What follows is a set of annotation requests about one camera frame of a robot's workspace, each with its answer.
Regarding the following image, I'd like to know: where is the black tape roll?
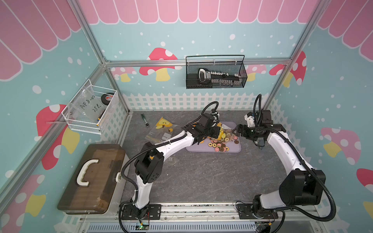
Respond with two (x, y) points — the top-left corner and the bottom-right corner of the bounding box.
(101, 93), (114, 106)

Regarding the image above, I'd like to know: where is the black wire wall basket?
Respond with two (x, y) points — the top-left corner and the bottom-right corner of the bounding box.
(185, 55), (248, 89)

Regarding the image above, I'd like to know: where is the green handled ratchet wrench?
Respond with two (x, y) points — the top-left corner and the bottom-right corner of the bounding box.
(141, 114), (150, 127)

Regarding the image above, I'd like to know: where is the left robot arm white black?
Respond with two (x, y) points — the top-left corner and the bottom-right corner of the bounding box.
(121, 101), (220, 210)

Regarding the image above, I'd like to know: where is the ziploc bag of orange cookies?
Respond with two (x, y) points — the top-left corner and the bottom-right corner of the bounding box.
(145, 117), (179, 144)

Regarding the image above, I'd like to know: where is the lavender plastic tray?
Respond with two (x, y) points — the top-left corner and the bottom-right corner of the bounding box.
(186, 121), (241, 153)

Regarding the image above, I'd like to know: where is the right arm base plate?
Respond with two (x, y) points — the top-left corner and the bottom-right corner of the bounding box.
(235, 202), (278, 220)

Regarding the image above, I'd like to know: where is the brown wooden case white handle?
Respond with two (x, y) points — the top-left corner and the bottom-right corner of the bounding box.
(57, 144), (128, 216)

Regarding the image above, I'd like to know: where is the aluminium front rail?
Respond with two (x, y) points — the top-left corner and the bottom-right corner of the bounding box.
(78, 201), (324, 233)

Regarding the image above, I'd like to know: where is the pile of mixed sandwich cookies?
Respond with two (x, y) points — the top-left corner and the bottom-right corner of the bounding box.
(208, 137), (241, 153)

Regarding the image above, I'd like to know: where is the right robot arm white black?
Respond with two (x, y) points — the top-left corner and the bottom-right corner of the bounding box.
(237, 94), (337, 222)

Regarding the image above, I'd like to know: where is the socket set in basket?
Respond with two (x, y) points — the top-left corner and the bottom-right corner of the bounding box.
(186, 68), (247, 89)

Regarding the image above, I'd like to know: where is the white wire wall basket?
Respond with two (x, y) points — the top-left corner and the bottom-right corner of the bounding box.
(62, 80), (121, 135)

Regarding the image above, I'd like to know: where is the ziploc bag of mixed cookies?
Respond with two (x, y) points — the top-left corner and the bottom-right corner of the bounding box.
(164, 156), (180, 167)

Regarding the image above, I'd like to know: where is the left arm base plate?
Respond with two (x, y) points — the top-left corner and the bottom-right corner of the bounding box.
(120, 203), (162, 220)

